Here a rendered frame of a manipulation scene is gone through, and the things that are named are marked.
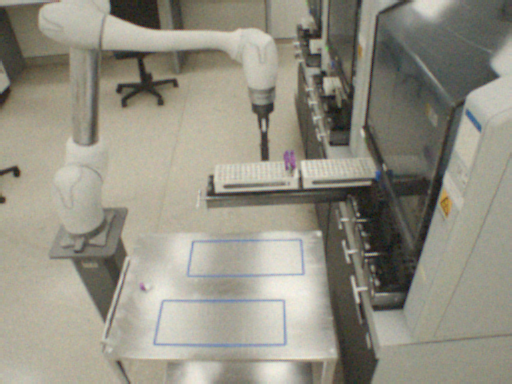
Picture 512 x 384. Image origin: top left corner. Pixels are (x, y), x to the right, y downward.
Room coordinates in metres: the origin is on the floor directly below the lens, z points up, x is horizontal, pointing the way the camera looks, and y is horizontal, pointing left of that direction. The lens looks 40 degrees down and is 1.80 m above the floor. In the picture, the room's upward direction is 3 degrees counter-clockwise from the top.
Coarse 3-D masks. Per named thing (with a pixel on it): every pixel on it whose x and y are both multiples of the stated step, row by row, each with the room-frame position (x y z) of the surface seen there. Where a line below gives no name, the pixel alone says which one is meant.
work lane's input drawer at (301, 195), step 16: (208, 176) 1.29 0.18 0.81; (208, 192) 1.19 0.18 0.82; (240, 192) 1.18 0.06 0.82; (256, 192) 1.18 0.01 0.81; (272, 192) 1.18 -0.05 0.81; (288, 192) 1.18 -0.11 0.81; (304, 192) 1.17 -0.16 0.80; (320, 192) 1.17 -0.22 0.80; (336, 192) 1.16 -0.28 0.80; (352, 192) 1.16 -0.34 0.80; (208, 208) 1.17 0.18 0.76
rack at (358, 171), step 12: (312, 168) 1.24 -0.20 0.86; (324, 168) 1.23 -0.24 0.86; (336, 168) 1.24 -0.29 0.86; (348, 168) 1.22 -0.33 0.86; (360, 168) 1.22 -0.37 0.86; (372, 168) 1.22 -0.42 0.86; (312, 180) 1.23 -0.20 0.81; (324, 180) 1.23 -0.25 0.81; (336, 180) 1.23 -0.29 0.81; (348, 180) 1.22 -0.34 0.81; (360, 180) 1.20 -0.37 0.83
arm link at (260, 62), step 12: (252, 36) 1.24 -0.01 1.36; (264, 36) 1.23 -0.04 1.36; (252, 48) 1.20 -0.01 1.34; (264, 48) 1.19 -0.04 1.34; (252, 60) 1.19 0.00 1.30; (264, 60) 1.19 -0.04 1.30; (276, 60) 1.21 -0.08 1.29; (252, 72) 1.19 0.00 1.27; (264, 72) 1.18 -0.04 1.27; (276, 72) 1.21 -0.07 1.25; (252, 84) 1.20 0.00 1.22; (264, 84) 1.19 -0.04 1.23
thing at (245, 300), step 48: (144, 240) 0.96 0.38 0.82; (192, 240) 0.95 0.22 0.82; (240, 240) 0.94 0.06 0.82; (288, 240) 0.93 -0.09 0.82; (192, 288) 0.76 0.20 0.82; (240, 288) 0.75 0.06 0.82; (288, 288) 0.74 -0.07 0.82; (144, 336) 0.60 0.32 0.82; (192, 336) 0.60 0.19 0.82; (240, 336) 0.59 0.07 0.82; (288, 336) 0.59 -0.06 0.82
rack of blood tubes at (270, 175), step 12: (216, 168) 1.26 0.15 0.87; (228, 168) 1.26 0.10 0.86; (240, 168) 1.26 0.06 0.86; (252, 168) 1.26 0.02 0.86; (264, 168) 1.25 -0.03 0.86; (276, 168) 1.25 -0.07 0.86; (216, 180) 1.19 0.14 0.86; (228, 180) 1.19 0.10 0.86; (240, 180) 1.19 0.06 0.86; (252, 180) 1.18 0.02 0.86; (264, 180) 1.18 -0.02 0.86; (276, 180) 1.18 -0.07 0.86; (288, 180) 1.18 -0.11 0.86; (216, 192) 1.18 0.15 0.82
